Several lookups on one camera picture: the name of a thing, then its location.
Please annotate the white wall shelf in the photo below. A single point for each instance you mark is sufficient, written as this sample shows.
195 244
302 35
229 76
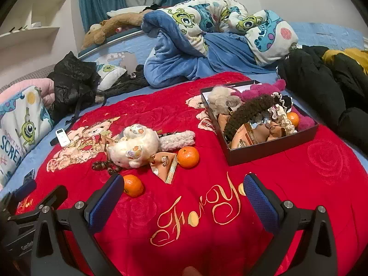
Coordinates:
34 34

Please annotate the large cartoon pillow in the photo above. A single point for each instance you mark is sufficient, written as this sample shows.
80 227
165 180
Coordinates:
20 129

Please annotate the red printed blanket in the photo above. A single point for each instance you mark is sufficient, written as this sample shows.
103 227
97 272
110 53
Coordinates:
201 235

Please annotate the white plush goose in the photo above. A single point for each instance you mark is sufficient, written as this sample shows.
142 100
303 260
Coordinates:
126 10

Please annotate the yellow garment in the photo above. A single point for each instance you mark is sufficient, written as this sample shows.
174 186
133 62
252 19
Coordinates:
353 56

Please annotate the grey fluffy hair clip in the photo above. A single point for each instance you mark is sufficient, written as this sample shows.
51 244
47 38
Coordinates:
178 140

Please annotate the small cartoon pillow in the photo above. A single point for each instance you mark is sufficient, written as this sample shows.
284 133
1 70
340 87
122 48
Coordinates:
110 73

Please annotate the black jacket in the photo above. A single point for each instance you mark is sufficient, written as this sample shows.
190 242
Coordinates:
73 80
316 80

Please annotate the orange tangerine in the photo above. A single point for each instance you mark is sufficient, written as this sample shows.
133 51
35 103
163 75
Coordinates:
293 119
133 185
188 157

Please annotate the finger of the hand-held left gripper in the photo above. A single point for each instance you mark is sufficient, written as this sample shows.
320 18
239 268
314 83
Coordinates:
53 196
25 189

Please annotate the white remote control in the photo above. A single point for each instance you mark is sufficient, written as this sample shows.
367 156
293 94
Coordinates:
62 137

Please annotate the pink plush toy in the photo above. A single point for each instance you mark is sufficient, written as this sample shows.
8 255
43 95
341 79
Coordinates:
264 87

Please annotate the pink cushion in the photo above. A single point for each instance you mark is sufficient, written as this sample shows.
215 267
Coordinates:
31 86

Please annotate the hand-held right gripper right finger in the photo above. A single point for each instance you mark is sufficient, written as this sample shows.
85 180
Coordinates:
261 204

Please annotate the blue bed sheet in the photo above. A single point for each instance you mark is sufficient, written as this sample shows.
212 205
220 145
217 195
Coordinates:
319 31

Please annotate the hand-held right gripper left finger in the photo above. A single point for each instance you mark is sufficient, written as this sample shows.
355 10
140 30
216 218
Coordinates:
106 202

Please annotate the cream lace scrunchie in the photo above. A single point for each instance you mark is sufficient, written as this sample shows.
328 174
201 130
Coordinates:
283 103

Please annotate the white plush toy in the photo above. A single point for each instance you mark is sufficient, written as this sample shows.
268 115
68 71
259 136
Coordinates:
135 146

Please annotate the black cardboard box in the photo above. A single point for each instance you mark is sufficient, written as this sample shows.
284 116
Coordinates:
267 152

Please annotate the brown satin hair bow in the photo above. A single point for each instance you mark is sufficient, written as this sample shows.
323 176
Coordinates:
270 130

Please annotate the brown patterned wrapper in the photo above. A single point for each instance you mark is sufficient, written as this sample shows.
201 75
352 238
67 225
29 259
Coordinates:
162 165

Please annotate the dark clothes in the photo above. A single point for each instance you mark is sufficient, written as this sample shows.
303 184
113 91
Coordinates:
126 83

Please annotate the brown plush dog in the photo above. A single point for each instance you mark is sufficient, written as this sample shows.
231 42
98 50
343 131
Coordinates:
115 24

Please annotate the blue cartoon quilt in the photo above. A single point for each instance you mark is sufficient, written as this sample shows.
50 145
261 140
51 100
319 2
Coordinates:
178 60

